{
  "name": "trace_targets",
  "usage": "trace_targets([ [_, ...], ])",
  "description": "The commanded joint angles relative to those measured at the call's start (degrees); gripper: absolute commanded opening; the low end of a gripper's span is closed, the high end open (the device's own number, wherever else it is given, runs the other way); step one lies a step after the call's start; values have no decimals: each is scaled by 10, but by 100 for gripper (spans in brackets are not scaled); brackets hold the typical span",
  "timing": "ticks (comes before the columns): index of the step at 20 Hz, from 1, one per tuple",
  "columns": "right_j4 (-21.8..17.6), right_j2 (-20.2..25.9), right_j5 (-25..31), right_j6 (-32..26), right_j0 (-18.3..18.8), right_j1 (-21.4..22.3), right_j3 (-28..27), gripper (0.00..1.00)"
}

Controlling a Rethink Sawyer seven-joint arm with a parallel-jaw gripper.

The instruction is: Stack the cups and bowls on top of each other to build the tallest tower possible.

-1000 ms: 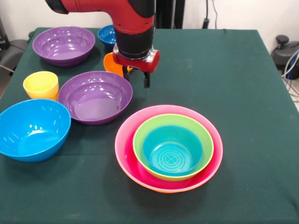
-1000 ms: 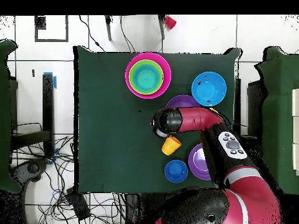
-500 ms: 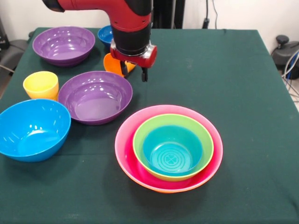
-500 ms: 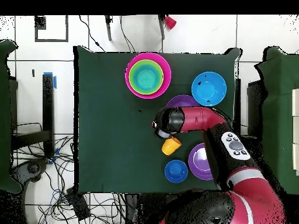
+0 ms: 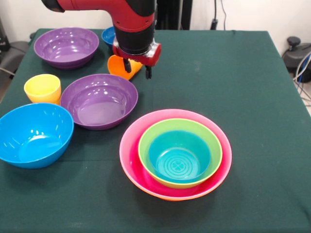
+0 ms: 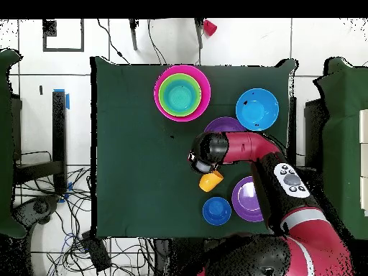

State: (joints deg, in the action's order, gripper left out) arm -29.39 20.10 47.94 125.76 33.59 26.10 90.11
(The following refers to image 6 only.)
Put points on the pink plastic bowl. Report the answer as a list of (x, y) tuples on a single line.
[(205, 86)]

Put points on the orange plastic cup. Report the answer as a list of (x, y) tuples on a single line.
[(208, 182)]

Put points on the red plastic cup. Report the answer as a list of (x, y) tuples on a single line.
[(210, 28)]

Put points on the green cloth side table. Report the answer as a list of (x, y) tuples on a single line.
[(342, 129), (5, 143)]

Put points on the black table frame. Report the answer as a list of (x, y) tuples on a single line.
[(59, 129)]

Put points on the black power strip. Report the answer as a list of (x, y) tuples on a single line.
[(96, 253)]

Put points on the grey tripod leg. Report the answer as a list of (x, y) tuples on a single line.
[(199, 31), (133, 34)]

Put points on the black square floor frame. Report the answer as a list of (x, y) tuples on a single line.
[(49, 28)]

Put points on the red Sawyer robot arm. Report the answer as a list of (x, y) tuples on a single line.
[(316, 244)]

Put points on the dark green table cloth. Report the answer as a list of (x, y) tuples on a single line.
[(129, 172)]

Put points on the small dark blue bowl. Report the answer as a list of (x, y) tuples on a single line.
[(216, 211)]

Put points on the green plastic bowl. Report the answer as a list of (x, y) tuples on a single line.
[(162, 86)]

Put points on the black office chair base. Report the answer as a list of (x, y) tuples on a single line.
[(40, 207)]

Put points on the purple plastic bowl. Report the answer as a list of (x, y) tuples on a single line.
[(244, 201), (224, 126)]

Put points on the light blue plastic bowl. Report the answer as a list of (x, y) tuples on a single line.
[(257, 110)]

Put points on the blue tape strip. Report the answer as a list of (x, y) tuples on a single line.
[(67, 102)]

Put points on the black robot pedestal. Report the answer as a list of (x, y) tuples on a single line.
[(178, 258)]

